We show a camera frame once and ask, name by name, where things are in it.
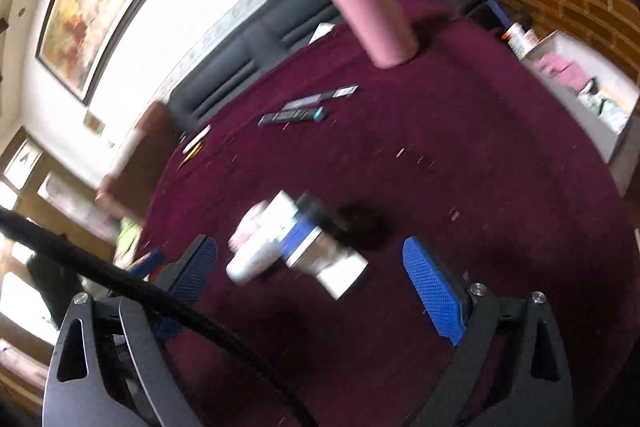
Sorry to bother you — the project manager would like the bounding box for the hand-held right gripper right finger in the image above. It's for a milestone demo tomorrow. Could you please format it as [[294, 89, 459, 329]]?
[[402, 236, 576, 427]]

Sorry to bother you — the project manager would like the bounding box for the green patterned cloth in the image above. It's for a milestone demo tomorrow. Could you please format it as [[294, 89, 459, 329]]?
[[115, 217, 142, 259]]

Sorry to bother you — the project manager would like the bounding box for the black cable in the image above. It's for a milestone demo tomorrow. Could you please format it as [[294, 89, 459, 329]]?
[[0, 207, 312, 427]]

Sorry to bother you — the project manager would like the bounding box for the white pill bottle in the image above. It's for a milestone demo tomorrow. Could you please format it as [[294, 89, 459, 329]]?
[[225, 239, 281, 283]]

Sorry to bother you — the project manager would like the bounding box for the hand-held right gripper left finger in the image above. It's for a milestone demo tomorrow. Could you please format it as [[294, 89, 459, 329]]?
[[42, 234, 221, 427]]

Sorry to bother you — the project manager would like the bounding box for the dark bar with blue end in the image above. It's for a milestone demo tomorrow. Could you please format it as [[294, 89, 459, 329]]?
[[257, 106, 327, 128]]

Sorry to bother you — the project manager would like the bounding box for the white pen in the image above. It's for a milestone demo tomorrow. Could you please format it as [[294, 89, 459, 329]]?
[[182, 125, 212, 154]]

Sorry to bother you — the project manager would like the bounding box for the dark grey bar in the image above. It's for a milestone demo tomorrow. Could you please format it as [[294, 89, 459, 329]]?
[[282, 94, 332, 110]]

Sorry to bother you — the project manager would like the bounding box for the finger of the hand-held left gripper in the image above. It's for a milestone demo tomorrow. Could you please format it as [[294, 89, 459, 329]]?
[[127, 248, 167, 282]]

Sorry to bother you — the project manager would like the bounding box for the dark red tablecloth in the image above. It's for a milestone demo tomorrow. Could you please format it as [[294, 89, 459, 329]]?
[[115, 0, 640, 427]]

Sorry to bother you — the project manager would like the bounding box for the brown armchair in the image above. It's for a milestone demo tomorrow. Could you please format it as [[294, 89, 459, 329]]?
[[95, 102, 182, 224]]

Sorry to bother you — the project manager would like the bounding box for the blue white box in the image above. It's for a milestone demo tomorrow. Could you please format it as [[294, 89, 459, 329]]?
[[260, 190, 326, 268]]

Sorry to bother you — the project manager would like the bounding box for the plain white box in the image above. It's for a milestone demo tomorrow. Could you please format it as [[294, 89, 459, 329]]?
[[315, 247, 369, 300]]

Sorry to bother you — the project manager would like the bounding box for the pink white packet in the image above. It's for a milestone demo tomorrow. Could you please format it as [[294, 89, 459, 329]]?
[[230, 202, 273, 253]]

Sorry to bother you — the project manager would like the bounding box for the wall switch panel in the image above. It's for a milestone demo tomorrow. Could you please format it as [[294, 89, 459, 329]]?
[[82, 111, 106, 134]]

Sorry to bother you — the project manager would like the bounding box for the wooden glass-panel door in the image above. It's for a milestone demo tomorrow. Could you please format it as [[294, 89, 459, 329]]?
[[0, 127, 121, 408]]

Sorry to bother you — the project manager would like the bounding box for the white storage box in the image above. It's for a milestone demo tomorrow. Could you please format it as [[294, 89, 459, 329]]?
[[520, 29, 640, 198]]

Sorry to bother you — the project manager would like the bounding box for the orange white bottle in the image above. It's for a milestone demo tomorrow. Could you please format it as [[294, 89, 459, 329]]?
[[502, 22, 539, 58]]

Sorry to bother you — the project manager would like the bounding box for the pink thermos bottle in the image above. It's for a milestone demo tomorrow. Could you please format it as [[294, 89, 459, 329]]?
[[310, 0, 419, 70]]

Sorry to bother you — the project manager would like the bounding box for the dark sofa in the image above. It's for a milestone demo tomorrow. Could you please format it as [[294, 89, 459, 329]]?
[[167, 0, 352, 128]]

